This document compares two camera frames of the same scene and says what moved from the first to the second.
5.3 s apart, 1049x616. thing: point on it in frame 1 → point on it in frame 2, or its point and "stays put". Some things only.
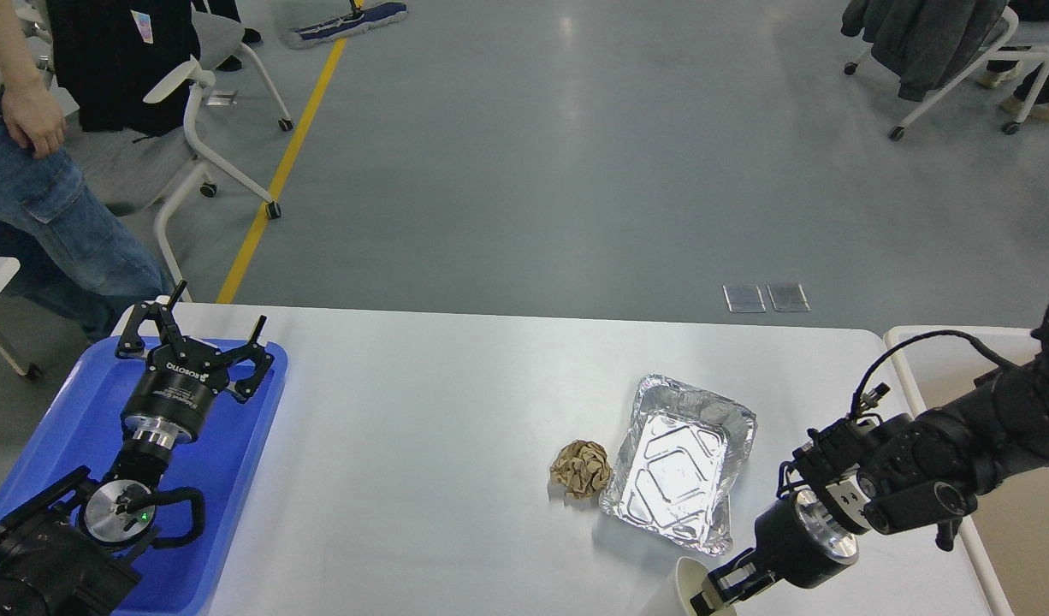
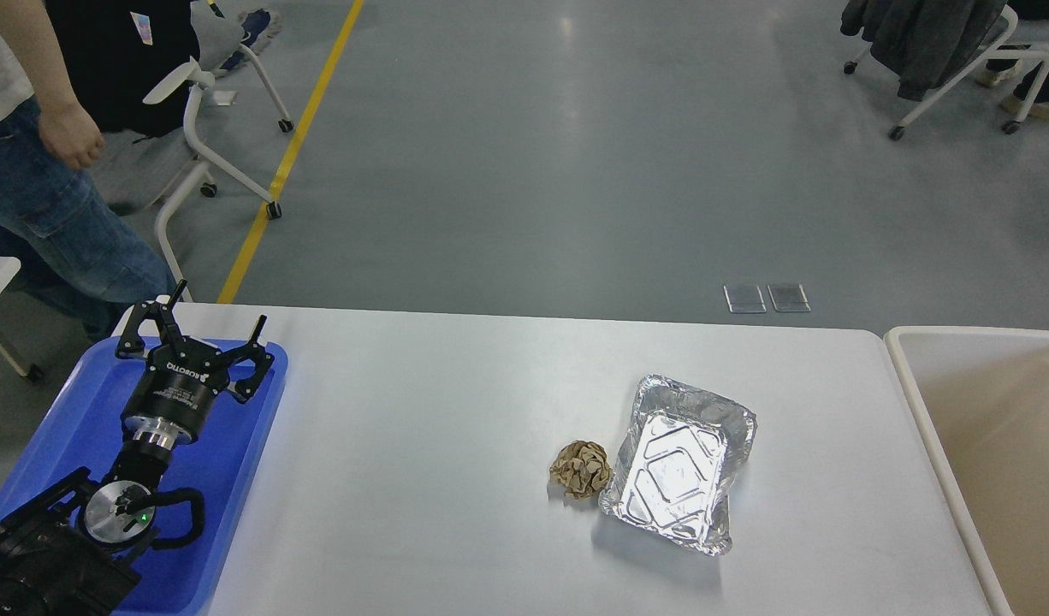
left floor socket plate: (744, 299) stays put
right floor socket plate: (788, 298) stays put
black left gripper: (172, 399) stays put
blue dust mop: (358, 19) → (259, 26)
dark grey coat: (922, 42) stays put
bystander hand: (33, 117) → (70, 133)
